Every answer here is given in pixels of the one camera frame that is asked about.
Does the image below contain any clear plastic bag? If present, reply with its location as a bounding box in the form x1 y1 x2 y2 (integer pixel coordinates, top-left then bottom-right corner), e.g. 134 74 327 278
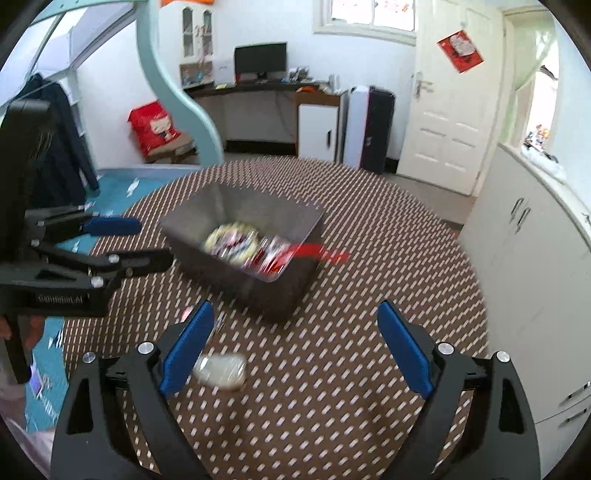
192 354 246 391

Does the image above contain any pale green bead bracelet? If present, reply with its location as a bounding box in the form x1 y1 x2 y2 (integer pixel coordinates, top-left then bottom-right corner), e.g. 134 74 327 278
202 221 263 266

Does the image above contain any person's left hand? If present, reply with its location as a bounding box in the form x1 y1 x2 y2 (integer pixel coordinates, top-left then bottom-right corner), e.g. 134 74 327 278
0 316 47 351

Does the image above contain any blue candy pattern bedspread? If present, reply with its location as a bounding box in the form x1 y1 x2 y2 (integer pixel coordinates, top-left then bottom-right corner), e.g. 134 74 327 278
25 172 205 434

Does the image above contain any dark hanging jacket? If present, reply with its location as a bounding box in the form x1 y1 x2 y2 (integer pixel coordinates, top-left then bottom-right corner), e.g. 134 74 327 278
15 73 100 209

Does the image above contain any grey metal storage box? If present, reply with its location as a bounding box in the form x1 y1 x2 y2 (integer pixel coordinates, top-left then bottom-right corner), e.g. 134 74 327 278
160 183 324 320

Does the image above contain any brown polka dot tablecloth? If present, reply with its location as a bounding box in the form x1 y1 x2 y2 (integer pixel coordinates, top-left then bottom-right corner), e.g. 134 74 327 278
63 158 488 479

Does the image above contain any red cartoon bag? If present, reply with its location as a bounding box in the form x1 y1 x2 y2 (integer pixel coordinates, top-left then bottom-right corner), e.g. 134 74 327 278
127 101 181 157

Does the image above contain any wooden chair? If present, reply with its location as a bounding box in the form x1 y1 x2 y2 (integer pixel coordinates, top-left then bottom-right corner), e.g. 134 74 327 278
144 133 197 164

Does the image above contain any white low cabinet row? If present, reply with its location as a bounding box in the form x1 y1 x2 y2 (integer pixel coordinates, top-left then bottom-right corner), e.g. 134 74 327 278
460 144 590 475

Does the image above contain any dark corner desk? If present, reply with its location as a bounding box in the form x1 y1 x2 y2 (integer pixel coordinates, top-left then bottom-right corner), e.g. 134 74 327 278
184 81 341 150

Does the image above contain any white glass door cupboard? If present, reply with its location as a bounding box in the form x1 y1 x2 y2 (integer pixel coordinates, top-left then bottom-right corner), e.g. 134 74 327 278
179 2 213 87

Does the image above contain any black computer monitor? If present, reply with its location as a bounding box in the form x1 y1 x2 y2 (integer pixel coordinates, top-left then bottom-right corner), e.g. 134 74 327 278
233 42 288 83

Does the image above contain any white small cabinet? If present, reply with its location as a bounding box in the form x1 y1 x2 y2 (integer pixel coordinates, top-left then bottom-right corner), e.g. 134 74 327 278
295 90 341 163

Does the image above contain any white panel door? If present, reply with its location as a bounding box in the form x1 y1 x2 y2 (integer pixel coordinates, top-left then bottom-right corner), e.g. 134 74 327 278
398 1 504 195

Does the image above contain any white black air cooler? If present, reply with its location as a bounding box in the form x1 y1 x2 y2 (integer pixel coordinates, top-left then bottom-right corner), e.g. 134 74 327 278
342 85 396 175

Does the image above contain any red door decoration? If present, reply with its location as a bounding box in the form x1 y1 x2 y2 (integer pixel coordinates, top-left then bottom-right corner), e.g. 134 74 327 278
438 30 484 74

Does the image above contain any teal curved bed frame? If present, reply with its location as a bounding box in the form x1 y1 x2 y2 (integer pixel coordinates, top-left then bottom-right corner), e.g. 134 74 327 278
1 1 223 170

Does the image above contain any white window frame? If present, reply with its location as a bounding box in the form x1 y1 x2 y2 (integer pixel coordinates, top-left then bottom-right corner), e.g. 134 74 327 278
312 0 416 46

